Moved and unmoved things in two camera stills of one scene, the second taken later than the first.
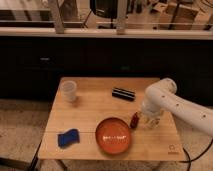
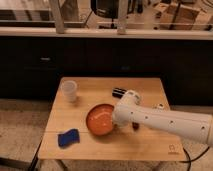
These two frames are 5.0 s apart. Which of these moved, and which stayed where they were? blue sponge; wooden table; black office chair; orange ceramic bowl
Moved: orange ceramic bowl
Stayed: blue sponge; wooden table; black office chair
